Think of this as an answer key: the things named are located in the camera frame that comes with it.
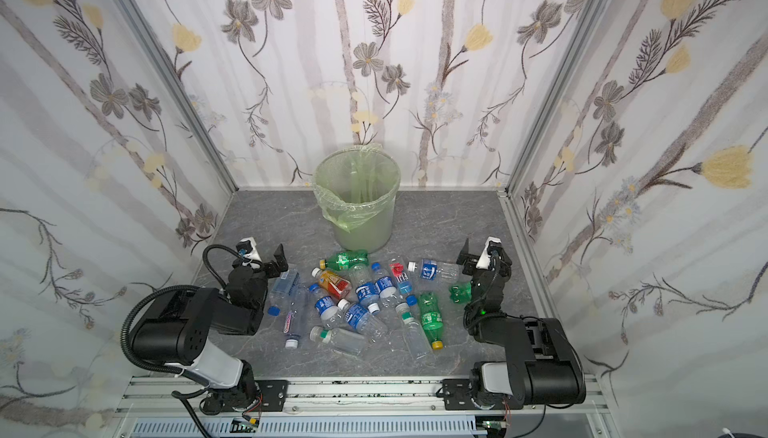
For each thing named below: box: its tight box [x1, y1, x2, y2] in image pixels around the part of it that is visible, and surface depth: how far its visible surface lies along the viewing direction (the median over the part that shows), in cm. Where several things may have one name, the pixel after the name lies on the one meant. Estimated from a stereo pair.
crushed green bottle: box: [449, 281, 473, 304], surface depth 90 cm
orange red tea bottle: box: [311, 268, 352, 299], surface depth 91 cm
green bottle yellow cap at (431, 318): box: [418, 291, 444, 351], surface depth 84 cm
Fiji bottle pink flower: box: [390, 257, 418, 307], surface depth 92 cm
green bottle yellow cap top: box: [319, 249, 370, 271], surface depth 97 cm
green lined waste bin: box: [313, 144, 401, 254], surface depth 97 cm
